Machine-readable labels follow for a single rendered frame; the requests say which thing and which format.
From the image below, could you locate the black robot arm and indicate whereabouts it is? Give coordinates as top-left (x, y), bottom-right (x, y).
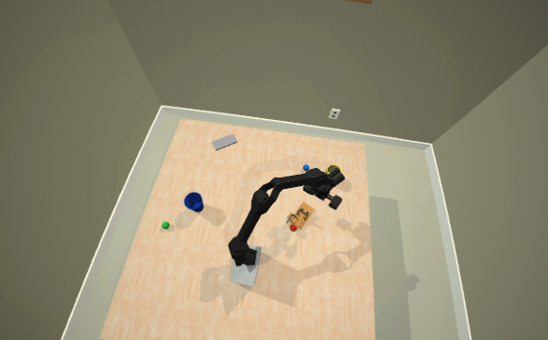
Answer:
top-left (229, 168), bottom-right (345, 266)

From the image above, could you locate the yellow mug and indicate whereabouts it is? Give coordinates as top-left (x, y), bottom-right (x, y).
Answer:
top-left (325, 164), bottom-right (341, 175)

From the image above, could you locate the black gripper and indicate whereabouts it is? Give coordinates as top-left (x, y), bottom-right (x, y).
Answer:
top-left (303, 185), bottom-right (342, 210)

